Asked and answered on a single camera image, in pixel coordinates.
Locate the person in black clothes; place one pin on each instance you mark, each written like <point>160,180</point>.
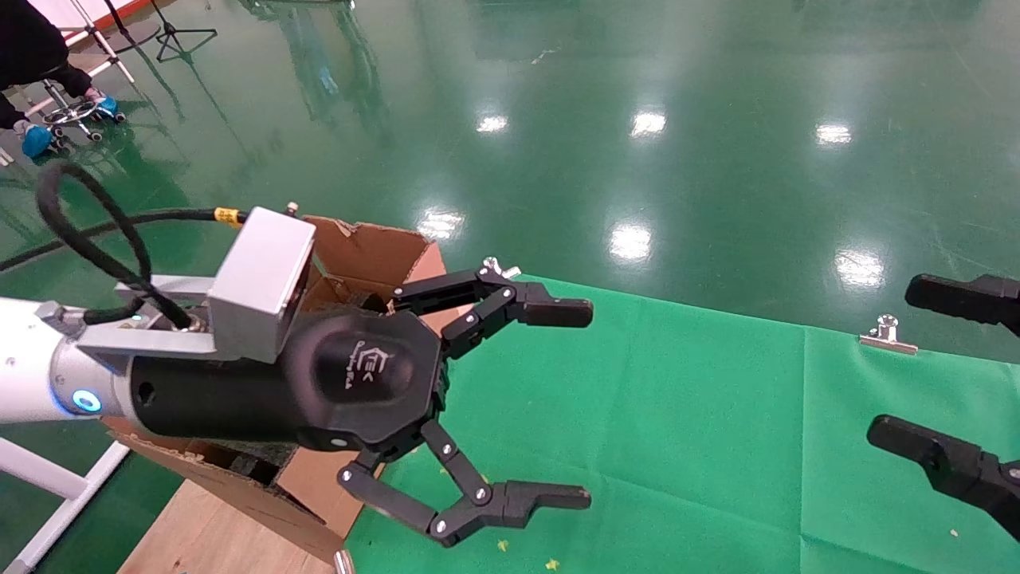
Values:
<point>24,44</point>

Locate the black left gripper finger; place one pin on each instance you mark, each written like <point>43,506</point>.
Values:
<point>510,303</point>
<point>510,506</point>

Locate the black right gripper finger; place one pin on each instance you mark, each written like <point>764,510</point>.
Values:
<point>960,299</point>
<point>948,466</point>

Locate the large open cardboard carton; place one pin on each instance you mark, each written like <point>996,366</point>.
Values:
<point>374,247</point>

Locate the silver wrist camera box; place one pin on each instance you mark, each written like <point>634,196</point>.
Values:
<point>259,275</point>

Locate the white board with red edge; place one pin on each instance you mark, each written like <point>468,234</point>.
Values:
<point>76,9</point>

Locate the green cloth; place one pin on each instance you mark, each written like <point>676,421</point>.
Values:
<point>717,430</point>

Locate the silver binder clip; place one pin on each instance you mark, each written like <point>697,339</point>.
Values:
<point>510,272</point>
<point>887,339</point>

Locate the wheeled metal stool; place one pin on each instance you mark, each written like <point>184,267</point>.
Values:
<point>73,115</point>

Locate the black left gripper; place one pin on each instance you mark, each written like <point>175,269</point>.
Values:
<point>263,399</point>

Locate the white metal frame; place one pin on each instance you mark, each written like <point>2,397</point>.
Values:
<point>56,486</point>

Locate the blue shoe cover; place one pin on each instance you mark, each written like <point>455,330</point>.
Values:
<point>107,104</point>
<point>36,142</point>

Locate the white stand pole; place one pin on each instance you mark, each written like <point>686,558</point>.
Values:
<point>107,48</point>

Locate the black tripod stand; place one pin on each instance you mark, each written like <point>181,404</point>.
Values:
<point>179,36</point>

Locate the black foam block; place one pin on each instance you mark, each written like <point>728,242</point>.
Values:
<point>259,462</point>

